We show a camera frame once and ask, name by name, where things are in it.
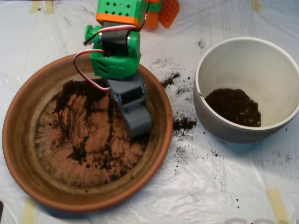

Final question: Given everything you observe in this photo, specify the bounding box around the dark soil pile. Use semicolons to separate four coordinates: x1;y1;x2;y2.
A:
50;78;154;185

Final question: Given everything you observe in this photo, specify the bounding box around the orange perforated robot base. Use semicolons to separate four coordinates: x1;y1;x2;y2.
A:
142;0;180;29

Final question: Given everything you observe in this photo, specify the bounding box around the small spilled soil clump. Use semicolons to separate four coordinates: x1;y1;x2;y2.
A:
161;72;182;88

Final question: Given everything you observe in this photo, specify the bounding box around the large spilled soil clump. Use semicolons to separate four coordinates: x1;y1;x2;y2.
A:
173;116;198;133

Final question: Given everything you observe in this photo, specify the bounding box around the dark soil in pot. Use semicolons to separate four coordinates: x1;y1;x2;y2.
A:
205;88;262;128

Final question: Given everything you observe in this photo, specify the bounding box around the terracotta saucer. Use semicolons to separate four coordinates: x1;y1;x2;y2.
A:
2;54;174;213

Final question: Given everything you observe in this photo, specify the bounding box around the white ceramic pot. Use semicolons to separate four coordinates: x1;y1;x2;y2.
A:
193;36;299;144

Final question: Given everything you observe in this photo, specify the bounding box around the clear plastic cover sheet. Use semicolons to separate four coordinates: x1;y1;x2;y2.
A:
0;0;299;224

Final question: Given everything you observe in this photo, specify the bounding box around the beige masking tape strip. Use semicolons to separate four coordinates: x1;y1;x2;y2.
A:
251;0;262;13
44;1;56;15
267;188;290;224
29;1;42;14
22;197;37;224

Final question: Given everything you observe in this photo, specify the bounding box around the red and white servo cable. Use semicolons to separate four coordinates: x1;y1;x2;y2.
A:
73;0;151;91

